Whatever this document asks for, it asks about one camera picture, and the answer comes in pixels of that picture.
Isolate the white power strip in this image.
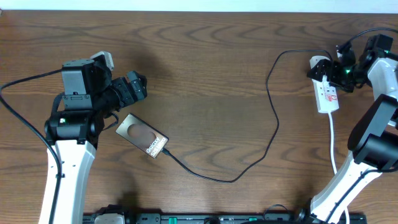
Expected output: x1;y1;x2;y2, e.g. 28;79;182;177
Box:
312;55;339;114

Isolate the black charger cable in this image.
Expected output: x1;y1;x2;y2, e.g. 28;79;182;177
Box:
160;49;335;184

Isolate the rose gold Galaxy smartphone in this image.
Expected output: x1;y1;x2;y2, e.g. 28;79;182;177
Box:
116;113;169;159

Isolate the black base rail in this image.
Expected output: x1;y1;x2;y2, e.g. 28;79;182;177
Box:
82;203;368;224

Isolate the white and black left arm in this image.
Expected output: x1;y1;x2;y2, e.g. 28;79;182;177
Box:
39;55;147;223

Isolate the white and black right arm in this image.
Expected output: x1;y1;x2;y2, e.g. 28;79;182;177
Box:
297;34;397;223

